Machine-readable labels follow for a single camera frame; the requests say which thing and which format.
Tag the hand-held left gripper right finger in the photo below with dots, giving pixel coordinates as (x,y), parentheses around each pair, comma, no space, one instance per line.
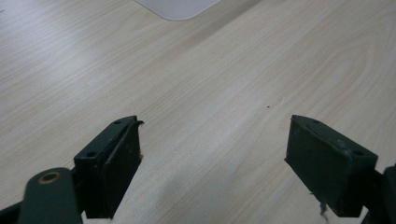
(327,168)

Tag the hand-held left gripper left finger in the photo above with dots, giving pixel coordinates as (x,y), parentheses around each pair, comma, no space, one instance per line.
(109,168)

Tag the white flat board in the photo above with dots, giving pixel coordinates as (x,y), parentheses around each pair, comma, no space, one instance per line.
(177,7)

